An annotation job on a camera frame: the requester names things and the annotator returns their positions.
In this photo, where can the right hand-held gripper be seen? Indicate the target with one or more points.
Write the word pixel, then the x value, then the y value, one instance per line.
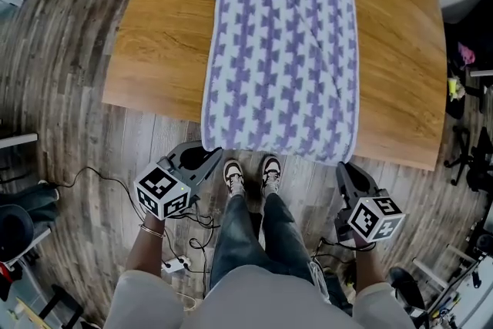
pixel 377 219

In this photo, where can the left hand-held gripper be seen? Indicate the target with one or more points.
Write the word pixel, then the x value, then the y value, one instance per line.
pixel 161 190

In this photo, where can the purple patterned towel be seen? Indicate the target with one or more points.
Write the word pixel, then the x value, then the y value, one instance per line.
pixel 281 50

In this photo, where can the person's right forearm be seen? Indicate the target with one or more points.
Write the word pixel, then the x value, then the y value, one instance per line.
pixel 369 269

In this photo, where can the person's left forearm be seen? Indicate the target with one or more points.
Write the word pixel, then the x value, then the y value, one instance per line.
pixel 144 250

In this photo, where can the person's left shoe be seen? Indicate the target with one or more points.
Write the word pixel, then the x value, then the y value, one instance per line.
pixel 233 177

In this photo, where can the person's shoe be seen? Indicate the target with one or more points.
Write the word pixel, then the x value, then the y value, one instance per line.
pixel 271 173
pixel 233 177

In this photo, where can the person's right shoe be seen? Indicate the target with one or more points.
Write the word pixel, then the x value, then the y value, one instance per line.
pixel 271 173

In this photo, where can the person's dark jeans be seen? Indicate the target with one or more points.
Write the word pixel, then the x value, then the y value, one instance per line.
pixel 239 239

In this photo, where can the white power strip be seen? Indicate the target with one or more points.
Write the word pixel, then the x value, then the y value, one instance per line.
pixel 176 264

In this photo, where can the black office chair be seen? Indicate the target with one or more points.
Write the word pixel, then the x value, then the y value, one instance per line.
pixel 479 162
pixel 473 88

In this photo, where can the small bright yellow cup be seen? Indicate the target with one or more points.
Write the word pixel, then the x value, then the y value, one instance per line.
pixel 452 86

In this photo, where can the person's beige shirt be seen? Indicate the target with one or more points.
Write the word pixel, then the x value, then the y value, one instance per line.
pixel 250 304

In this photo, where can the pink cloth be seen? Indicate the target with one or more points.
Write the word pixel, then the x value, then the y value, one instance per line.
pixel 467 54

